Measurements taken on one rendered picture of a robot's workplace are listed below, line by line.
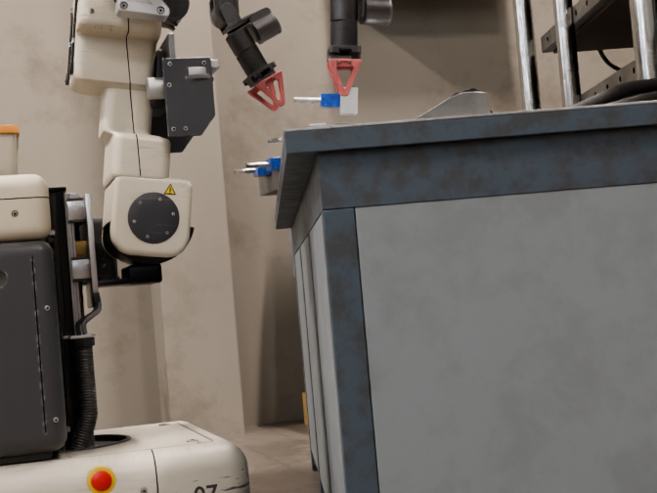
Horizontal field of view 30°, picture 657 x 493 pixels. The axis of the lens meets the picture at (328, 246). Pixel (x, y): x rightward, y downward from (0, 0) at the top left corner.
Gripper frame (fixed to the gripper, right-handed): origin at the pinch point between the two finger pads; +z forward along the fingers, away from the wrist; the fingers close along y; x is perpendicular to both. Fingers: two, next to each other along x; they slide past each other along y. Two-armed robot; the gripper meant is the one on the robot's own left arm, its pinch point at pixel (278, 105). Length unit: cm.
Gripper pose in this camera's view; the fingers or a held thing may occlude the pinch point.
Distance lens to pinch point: 292.1
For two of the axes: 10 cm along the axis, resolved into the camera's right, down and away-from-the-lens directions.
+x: -8.2, 5.1, -2.7
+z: 5.1, 8.6, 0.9
